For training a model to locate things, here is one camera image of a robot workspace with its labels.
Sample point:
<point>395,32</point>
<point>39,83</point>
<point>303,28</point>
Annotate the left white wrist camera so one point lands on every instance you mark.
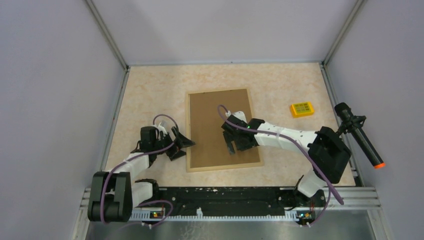
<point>162,127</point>

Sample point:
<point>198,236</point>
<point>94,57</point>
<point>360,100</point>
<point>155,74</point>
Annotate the yellow calculator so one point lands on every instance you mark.
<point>302,109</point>

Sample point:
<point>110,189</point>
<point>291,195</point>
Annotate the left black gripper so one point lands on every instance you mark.
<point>181,142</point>

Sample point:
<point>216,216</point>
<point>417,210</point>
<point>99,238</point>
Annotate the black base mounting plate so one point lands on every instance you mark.
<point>227,202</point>

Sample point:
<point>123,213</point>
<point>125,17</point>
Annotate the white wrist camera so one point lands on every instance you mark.
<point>162,127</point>
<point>238,114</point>

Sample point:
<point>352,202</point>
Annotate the black microphone orange tip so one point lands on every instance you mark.
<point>343,111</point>

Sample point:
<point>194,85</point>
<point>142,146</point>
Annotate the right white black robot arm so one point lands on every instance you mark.
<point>326,152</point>

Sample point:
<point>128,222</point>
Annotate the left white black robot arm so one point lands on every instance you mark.
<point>115,192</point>

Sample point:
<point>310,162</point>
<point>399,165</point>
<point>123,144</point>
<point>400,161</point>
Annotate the white toothed cable rail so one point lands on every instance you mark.
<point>215,217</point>

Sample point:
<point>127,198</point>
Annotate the black microphone tripod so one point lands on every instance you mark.
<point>351,124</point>

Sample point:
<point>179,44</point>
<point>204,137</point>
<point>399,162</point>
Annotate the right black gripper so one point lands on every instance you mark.
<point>229,138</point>

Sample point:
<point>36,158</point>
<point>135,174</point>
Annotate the light wooden picture frame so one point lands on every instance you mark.
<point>188,132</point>

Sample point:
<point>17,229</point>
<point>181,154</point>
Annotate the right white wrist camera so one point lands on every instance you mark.
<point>238,114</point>

